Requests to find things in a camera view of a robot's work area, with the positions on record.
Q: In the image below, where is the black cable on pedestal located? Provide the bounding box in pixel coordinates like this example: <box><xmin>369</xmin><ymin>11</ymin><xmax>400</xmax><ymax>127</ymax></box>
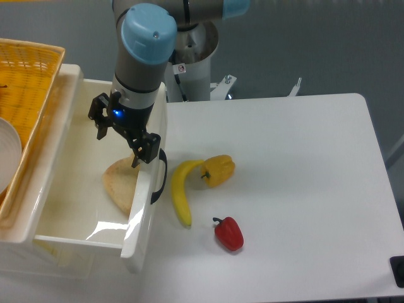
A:
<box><xmin>172</xmin><ymin>64</ymin><xmax>189</xmax><ymax>102</ymax></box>

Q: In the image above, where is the white plate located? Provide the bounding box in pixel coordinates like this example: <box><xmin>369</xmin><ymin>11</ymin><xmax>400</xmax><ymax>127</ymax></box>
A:
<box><xmin>1</xmin><ymin>118</ymin><xmax>22</xmax><ymax>193</ymax></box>

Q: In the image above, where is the white metal bracket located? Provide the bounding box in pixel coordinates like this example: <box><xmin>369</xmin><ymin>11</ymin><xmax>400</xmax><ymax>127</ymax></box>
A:
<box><xmin>210</xmin><ymin>74</ymin><xmax>237</xmax><ymax>100</ymax></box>

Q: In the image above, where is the yellow bell pepper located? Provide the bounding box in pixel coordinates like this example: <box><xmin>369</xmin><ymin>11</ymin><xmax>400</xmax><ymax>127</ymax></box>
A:
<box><xmin>200</xmin><ymin>155</ymin><xmax>235</xmax><ymax>187</ymax></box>

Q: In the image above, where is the white drawer cabinet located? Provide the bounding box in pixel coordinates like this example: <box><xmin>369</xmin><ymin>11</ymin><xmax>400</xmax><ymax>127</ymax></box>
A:
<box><xmin>1</xmin><ymin>64</ymin><xmax>93</xmax><ymax>278</ymax></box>

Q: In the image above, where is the yellow woven basket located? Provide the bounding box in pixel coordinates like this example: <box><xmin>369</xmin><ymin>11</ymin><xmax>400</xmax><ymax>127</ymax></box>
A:
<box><xmin>1</xmin><ymin>38</ymin><xmax>65</xmax><ymax>221</ymax></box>

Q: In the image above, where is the red bell pepper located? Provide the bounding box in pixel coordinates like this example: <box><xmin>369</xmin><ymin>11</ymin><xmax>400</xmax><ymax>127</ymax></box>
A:
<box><xmin>212</xmin><ymin>217</ymin><xmax>244</xmax><ymax>252</ymax></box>

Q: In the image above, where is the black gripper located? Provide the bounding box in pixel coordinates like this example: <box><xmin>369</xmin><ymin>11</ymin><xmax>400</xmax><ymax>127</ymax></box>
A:
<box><xmin>88</xmin><ymin>92</ymin><xmax>161</xmax><ymax>168</ymax></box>

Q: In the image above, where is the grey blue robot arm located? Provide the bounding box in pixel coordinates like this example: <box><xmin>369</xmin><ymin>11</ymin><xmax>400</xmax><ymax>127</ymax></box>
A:
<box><xmin>88</xmin><ymin>1</ymin><xmax>250</xmax><ymax>166</ymax></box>

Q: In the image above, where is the black drawer handle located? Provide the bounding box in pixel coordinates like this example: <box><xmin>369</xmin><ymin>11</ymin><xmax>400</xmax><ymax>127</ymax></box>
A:
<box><xmin>151</xmin><ymin>148</ymin><xmax>168</xmax><ymax>205</ymax></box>

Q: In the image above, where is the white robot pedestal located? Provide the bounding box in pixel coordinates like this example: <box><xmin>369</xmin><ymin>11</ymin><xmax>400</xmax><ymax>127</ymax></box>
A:
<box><xmin>164</xmin><ymin>21</ymin><xmax>218</xmax><ymax>103</ymax></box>

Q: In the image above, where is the triangle toasted bread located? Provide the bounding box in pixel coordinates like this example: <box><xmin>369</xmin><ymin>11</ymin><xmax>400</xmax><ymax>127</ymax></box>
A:
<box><xmin>102</xmin><ymin>156</ymin><xmax>140</xmax><ymax>216</ymax></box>

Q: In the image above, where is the black device at table edge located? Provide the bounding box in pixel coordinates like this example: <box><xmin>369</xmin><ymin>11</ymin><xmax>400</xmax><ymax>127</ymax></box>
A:
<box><xmin>389</xmin><ymin>256</ymin><xmax>404</xmax><ymax>288</ymax></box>

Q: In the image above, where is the upper white drawer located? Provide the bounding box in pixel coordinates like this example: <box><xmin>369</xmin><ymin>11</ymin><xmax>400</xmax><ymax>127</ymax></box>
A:
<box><xmin>36</xmin><ymin>80</ymin><xmax>160</xmax><ymax>273</ymax></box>

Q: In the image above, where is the yellow banana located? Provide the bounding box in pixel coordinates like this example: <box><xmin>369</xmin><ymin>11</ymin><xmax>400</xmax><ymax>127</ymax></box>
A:
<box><xmin>170</xmin><ymin>160</ymin><xmax>203</xmax><ymax>227</ymax></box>

